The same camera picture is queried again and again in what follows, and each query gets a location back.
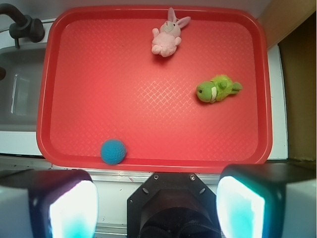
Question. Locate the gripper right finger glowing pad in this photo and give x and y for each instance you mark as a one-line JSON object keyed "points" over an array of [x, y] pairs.
{"points": [[271, 200]]}

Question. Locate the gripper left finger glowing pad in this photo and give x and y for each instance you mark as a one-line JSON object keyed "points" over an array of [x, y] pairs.
{"points": [[48, 204]]}

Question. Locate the blue textured ball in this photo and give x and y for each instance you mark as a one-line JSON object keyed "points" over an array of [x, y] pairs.
{"points": [[113, 151]]}

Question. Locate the grey sink basin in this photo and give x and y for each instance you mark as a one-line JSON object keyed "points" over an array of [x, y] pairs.
{"points": [[20, 88]]}

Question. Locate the green plush turtle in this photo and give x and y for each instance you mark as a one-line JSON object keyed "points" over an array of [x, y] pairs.
{"points": [[217, 89]]}

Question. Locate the red plastic tray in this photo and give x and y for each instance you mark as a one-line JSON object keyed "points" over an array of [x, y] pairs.
{"points": [[101, 81]]}

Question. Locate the black faucet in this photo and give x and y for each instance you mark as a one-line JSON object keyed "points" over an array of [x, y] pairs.
{"points": [[24, 26]]}

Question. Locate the pink plush bunny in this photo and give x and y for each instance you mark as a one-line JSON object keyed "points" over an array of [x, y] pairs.
{"points": [[168, 37]]}

